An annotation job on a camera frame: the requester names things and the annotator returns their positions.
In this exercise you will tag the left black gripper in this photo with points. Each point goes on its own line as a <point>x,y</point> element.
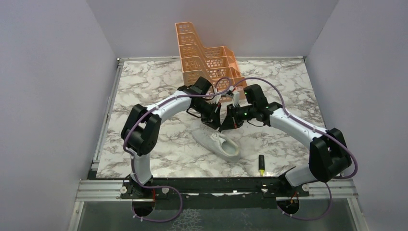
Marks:
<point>212,119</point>

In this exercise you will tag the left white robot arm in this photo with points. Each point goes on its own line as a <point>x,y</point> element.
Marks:
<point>141,129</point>

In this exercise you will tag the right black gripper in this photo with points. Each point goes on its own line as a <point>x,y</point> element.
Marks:
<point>228,122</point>

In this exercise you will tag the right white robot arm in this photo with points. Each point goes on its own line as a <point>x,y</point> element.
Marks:
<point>327,154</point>

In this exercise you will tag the black yellow highlighter marker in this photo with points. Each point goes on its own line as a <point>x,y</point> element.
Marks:
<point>261,164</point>

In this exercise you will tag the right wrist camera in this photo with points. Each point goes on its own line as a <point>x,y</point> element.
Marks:
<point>253,94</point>

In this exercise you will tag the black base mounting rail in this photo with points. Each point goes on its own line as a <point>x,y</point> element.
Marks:
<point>210,193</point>

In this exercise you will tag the orange plastic file organizer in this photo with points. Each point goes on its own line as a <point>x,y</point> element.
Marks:
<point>211,63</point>

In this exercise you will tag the white sneaker shoe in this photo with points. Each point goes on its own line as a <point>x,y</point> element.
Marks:
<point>214,141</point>

